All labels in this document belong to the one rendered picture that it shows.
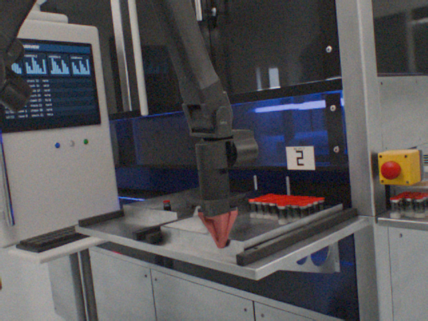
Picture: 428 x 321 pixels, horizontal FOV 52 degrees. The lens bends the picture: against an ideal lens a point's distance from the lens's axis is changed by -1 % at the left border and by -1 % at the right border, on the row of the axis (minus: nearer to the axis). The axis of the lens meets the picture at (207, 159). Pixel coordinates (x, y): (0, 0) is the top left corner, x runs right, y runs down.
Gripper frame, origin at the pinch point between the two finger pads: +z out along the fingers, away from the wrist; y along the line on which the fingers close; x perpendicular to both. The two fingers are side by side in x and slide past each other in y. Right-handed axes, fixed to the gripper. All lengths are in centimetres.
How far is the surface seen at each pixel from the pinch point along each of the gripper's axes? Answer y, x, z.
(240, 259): -2.1, -7.1, 1.3
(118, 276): 37, 111, 41
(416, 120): 65, -12, -18
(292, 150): 37.6, 9.8, -13.7
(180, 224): 6.3, 20.1, -0.2
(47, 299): 51, 245, 89
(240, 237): 11.1, 5.6, 2.2
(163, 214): 11.6, 34.2, -0.2
